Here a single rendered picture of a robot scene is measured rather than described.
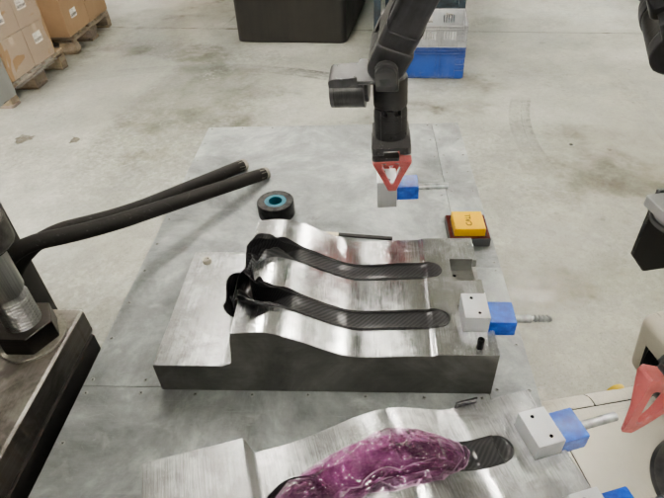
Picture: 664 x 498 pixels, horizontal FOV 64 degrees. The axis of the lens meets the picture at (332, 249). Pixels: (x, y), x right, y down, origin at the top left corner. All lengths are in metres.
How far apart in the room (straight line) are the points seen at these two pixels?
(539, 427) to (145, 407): 0.55
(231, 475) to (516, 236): 1.99
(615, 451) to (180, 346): 1.06
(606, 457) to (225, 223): 1.03
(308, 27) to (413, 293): 3.97
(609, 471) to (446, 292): 0.75
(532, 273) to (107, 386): 1.76
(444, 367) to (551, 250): 1.69
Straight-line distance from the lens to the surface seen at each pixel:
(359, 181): 1.27
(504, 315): 0.81
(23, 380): 1.02
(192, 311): 0.90
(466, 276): 0.92
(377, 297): 0.84
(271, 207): 1.13
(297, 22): 4.70
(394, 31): 0.80
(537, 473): 0.73
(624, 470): 1.48
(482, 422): 0.75
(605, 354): 2.08
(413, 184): 0.99
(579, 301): 2.23
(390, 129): 0.91
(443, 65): 3.94
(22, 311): 1.01
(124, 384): 0.92
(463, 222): 1.08
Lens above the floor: 1.48
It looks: 40 degrees down
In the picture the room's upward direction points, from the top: 3 degrees counter-clockwise
